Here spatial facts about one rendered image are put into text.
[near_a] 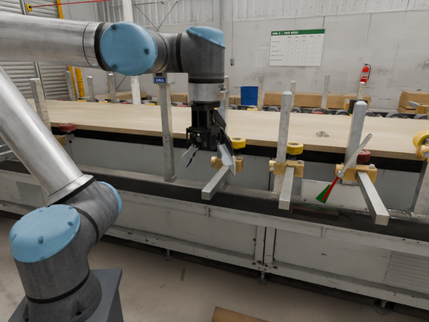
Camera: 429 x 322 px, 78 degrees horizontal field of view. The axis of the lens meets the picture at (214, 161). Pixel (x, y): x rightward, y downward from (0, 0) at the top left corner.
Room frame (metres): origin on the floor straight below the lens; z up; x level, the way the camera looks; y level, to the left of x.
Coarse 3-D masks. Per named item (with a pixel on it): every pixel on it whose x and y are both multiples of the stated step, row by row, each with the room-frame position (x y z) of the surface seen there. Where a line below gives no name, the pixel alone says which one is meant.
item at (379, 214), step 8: (360, 176) 0.84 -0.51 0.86; (360, 184) 0.81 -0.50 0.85; (368, 184) 0.78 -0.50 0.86; (368, 192) 0.72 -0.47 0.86; (376, 192) 0.72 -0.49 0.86; (368, 200) 0.69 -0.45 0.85; (376, 200) 0.67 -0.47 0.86; (368, 208) 0.67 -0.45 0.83; (376, 208) 0.63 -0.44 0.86; (384, 208) 0.63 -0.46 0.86; (376, 216) 0.60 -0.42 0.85; (384, 216) 0.59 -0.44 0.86; (384, 224) 0.59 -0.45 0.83
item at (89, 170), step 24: (0, 168) 1.49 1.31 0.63; (24, 168) 1.43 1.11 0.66; (96, 168) 1.32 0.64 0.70; (144, 192) 1.17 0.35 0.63; (168, 192) 1.13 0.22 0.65; (192, 192) 1.09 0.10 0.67; (216, 192) 1.05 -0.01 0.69; (240, 192) 1.04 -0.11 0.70; (264, 192) 1.04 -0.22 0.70; (288, 216) 0.95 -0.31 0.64; (360, 216) 0.87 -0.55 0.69; (408, 216) 0.84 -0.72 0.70
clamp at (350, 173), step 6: (336, 168) 0.92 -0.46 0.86; (342, 168) 0.91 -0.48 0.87; (348, 168) 0.90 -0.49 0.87; (354, 168) 0.90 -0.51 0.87; (360, 168) 0.90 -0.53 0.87; (366, 168) 0.90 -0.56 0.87; (348, 174) 0.90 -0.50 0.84; (354, 174) 0.89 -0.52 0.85; (372, 174) 0.88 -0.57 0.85; (354, 180) 0.89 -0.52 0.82; (372, 180) 0.88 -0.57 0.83
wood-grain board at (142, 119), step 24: (72, 120) 1.63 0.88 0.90; (96, 120) 1.63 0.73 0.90; (120, 120) 1.63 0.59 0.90; (144, 120) 1.63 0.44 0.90; (240, 120) 1.63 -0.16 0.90; (264, 120) 1.63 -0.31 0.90; (312, 120) 1.63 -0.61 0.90; (336, 120) 1.63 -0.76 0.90; (384, 120) 1.63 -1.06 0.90; (408, 120) 1.63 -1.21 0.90; (264, 144) 1.17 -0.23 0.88; (312, 144) 1.10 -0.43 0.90; (336, 144) 1.10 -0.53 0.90; (384, 144) 1.10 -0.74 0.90; (408, 144) 1.10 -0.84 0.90
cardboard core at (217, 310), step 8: (216, 312) 0.96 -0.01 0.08; (224, 312) 0.96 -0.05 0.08; (232, 312) 0.96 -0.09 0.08; (216, 320) 0.94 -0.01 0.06; (224, 320) 0.93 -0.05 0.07; (232, 320) 0.93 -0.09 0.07; (240, 320) 0.92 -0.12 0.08; (248, 320) 0.92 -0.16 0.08; (256, 320) 0.92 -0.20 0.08; (264, 320) 0.93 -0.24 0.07
